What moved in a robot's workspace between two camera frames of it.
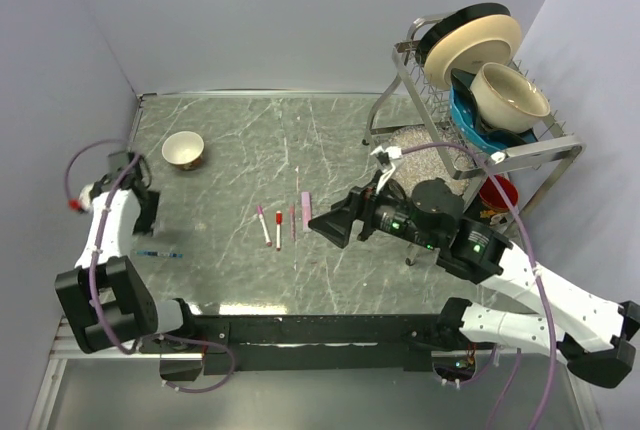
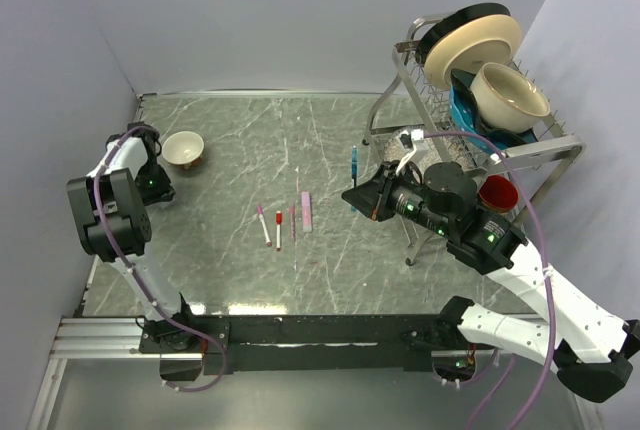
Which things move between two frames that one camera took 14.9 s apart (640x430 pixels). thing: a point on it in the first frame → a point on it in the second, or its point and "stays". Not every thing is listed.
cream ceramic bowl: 507,99 stays
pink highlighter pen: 306,205 stays
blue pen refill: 155,253 → 354,170
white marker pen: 264,226 stays
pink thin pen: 292,222 stays
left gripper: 143,226 → 163,192
